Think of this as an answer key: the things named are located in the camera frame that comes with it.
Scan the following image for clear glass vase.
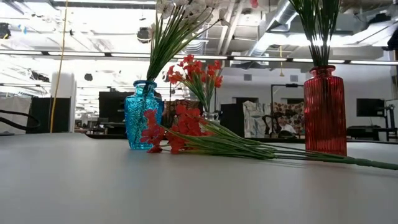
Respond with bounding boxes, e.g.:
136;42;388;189
202;110;220;122

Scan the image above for red artificial flower bunch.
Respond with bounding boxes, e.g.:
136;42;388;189
139;103;398;171
203;60;224;114
167;54;212;114

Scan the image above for blue glass vase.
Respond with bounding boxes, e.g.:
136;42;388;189
124;80;165;151

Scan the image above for red ribbed glass vase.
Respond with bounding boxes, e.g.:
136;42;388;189
303;65;348;157

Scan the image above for dark patterned cloth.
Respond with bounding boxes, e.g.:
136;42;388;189
164;98;203;128

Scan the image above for black cabinet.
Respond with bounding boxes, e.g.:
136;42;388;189
220;96;246;138

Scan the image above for white and teal cloth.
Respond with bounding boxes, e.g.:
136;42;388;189
243;100;275;138

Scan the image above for person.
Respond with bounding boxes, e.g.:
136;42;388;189
277;116;298;138

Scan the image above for black monitor screen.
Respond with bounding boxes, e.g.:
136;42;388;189
97;90;134;124
356;98;386;118

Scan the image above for floral patterned cloth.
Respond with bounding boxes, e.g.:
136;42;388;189
272;101;306;138

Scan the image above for round black ceiling lamp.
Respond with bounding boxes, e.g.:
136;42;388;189
136;27;152;44

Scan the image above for white pillar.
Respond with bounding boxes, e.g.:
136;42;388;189
50;70;78;134

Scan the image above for long light strip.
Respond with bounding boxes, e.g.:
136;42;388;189
0;49;398;66

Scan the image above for black partition panel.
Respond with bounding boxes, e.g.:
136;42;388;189
26;97;72;134

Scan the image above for black ceiling box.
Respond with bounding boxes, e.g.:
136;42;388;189
0;22;12;40

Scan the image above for corrugated silver air duct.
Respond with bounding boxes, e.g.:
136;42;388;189
182;0;208;56

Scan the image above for black metal table frame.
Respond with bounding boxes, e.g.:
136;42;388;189
85;133;398;146

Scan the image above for smooth silver air duct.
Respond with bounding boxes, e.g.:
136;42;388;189
245;0;312;68

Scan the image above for long yellow cable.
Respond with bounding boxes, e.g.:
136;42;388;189
49;0;69;134

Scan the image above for thick black curved cable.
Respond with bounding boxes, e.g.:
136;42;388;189
0;108;41;131

